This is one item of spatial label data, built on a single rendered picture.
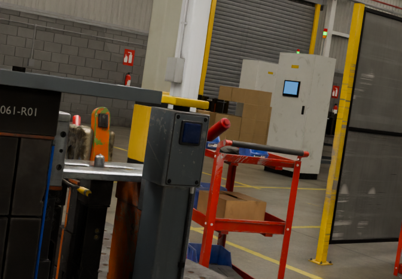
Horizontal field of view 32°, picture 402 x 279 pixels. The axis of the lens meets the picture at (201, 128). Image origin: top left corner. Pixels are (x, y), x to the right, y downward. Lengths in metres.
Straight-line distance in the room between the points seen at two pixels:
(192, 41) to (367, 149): 1.67
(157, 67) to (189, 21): 3.18
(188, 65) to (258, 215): 1.96
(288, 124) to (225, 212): 8.21
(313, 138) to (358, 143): 5.84
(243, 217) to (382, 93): 2.64
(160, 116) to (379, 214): 5.06
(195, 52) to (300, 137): 6.29
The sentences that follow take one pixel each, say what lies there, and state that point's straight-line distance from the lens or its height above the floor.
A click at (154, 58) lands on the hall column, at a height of 1.48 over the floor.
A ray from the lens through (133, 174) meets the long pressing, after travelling 1.32.
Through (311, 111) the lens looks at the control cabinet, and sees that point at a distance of 11.34.
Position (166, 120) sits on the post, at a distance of 1.03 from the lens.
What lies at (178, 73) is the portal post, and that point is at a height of 1.28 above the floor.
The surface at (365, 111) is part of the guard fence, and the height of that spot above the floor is 1.20.
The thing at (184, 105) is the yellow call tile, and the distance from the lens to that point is 1.03.
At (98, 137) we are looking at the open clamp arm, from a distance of 1.52.
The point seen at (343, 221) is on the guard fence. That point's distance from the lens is 5.66.
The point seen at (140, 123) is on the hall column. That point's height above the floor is 0.69.
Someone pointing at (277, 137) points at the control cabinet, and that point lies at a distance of 11.66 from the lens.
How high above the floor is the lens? 1.17
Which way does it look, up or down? 3 degrees down
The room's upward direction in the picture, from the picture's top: 8 degrees clockwise
